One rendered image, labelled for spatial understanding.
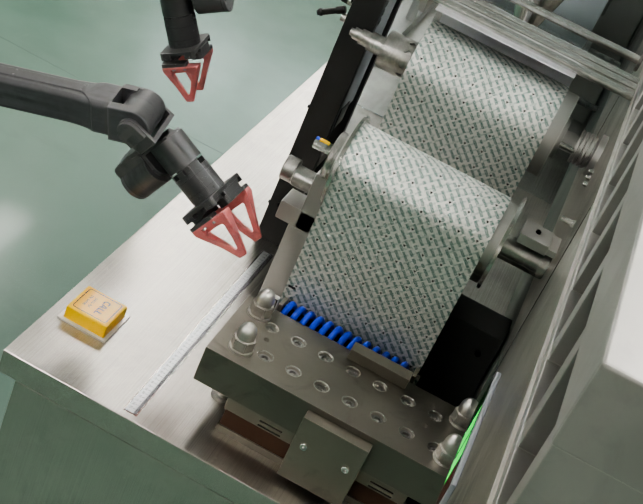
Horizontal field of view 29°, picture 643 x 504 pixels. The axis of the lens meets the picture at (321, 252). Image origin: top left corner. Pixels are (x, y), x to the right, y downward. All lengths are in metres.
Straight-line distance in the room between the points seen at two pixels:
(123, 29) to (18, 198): 1.36
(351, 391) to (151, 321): 0.36
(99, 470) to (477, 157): 0.74
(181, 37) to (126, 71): 2.41
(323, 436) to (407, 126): 0.54
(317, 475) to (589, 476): 0.89
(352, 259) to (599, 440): 0.98
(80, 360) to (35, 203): 1.96
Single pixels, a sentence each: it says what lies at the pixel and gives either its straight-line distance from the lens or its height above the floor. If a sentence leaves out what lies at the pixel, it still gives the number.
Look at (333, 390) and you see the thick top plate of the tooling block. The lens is 1.76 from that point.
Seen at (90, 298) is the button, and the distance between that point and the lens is 1.92.
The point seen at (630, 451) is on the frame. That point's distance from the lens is 0.88.
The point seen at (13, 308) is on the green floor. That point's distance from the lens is 3.36.
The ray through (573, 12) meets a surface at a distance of 2.71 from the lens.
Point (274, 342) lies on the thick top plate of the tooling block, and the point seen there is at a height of 1.03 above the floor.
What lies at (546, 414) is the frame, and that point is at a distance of 1.06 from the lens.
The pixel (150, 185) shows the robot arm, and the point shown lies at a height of 1.10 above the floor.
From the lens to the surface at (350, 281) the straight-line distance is 1.84.
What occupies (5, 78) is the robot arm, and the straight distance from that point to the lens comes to 1.90.
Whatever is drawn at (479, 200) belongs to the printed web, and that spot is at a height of 1.31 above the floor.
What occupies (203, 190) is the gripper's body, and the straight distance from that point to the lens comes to 1.83.
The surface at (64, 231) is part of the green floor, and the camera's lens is 3.70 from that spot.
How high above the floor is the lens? 2.07
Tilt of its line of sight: 31 degrees down
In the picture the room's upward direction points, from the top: 24 degrees clockwise
